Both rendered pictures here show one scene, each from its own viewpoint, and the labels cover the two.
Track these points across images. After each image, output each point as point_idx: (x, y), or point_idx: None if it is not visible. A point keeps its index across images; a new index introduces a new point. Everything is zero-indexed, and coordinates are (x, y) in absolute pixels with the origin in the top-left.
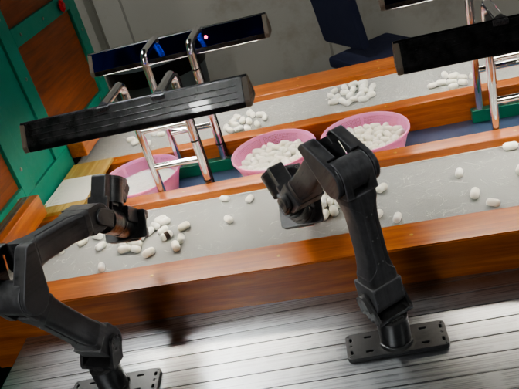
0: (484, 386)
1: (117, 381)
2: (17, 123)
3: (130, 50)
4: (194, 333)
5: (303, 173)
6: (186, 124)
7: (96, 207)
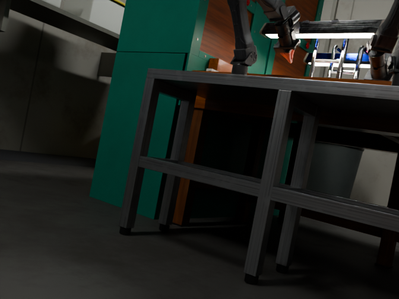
0: None
1: (241, 73)
2: (259, 51)
3: (329, 54)
4: None
5: (391, 8)
6: (339, 61)
7: (283, 3)
